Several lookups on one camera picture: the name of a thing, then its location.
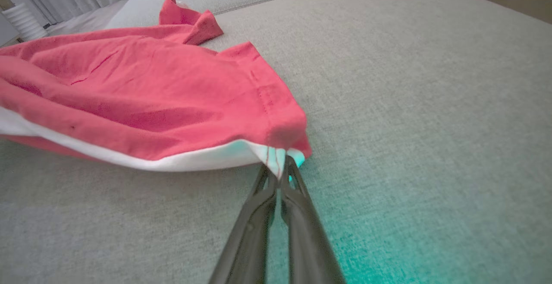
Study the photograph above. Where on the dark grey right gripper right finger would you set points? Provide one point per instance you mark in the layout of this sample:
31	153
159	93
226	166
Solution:
308	241

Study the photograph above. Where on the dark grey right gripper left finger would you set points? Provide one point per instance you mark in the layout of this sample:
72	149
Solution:
250	241

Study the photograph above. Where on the red and white garment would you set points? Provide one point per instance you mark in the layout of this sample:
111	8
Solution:
151	102

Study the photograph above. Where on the white ribbed plant pot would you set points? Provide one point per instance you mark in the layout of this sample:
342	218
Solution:
25	20

